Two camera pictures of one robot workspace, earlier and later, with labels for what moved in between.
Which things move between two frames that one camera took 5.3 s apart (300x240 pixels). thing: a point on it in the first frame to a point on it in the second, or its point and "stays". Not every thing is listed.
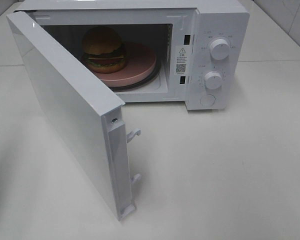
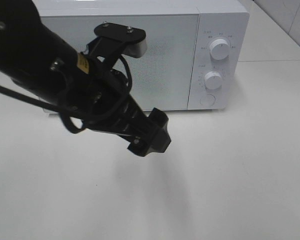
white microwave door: x=86 y=123 to x=167 y=77
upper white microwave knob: x=220 y=49 stays
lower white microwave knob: x=213 y=80 stays
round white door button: x=207 y=100 stays
